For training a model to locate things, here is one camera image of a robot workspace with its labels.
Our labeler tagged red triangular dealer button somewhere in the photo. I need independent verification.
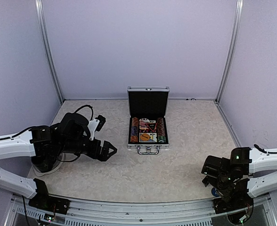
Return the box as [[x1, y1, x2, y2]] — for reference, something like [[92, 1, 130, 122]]
[[145, 120, 157, 133]]

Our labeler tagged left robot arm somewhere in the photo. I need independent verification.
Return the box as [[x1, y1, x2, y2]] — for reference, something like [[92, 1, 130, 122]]
[[0, 110, 117, 210]]

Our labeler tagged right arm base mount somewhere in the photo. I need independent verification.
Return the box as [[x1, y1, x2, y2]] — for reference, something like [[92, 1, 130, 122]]
[[213, 195, 254, 214]]

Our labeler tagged clear round tray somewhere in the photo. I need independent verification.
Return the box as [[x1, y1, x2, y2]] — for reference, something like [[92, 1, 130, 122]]
[[31, 154, 65, 177]]

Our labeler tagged left chip row in case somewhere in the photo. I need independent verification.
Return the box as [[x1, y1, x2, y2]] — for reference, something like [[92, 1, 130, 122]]
[[130, 117, 139, 143]]

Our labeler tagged left rear aluminium post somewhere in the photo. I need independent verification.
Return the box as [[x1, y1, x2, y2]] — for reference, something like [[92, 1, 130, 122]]
[[35, 0, 65, 105]]

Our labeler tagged blue small blind button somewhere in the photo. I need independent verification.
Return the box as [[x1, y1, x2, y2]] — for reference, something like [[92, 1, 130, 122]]
[[211, 187, 220, 197]]

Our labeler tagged right rear aluminium post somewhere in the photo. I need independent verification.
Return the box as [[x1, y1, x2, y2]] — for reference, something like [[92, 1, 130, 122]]
[[215, 0, 244, 105]]

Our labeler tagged orange big blind button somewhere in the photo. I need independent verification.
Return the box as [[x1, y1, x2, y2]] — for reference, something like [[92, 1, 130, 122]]
[[140, 133, 150, 142]]

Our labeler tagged chip row in case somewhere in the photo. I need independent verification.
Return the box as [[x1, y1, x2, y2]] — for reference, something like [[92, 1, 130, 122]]
[[157, 117, 165, 137], [130, 117, 139, 143]]

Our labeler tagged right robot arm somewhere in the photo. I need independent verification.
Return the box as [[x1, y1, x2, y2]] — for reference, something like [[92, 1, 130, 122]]
[[201, 145, 277, 209]]

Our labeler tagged blue playing card deck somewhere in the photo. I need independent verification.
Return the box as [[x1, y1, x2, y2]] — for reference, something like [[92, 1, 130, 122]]
[[139, 132, 157, 143]]

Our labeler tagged green poker chip stack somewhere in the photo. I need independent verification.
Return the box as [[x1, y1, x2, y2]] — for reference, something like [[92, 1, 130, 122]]
[[157, 136, 166, 143]]

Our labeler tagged right chip row in case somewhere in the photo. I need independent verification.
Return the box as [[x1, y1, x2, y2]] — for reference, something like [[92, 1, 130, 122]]
[[157, 117, 165, 137]]

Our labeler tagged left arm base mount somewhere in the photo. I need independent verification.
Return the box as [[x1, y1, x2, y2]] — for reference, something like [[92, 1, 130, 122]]
[[28, 178, 70, 215]]

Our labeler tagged aluminium poker case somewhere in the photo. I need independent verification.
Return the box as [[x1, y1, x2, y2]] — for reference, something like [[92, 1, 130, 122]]
[[127, 86, 170, 155]]

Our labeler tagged aluminium post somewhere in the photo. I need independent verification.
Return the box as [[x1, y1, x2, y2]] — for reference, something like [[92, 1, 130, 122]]
[[215, 0, 244, 105], [35, 0, 65, 105]]

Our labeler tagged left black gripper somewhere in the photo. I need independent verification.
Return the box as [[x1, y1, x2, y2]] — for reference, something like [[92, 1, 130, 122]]
[[59, 136, 117, 161]]

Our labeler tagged front aluminium frame rail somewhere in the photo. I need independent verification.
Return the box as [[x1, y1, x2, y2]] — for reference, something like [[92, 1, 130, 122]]
[[10, 188, 277, 226]]

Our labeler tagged red playing card deck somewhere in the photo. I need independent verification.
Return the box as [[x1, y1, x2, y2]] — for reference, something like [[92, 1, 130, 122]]
[[139, 118, 149, 130]]

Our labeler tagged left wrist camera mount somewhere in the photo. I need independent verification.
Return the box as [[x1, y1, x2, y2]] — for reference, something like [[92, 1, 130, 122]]
[[87, 115, 106, 141]]

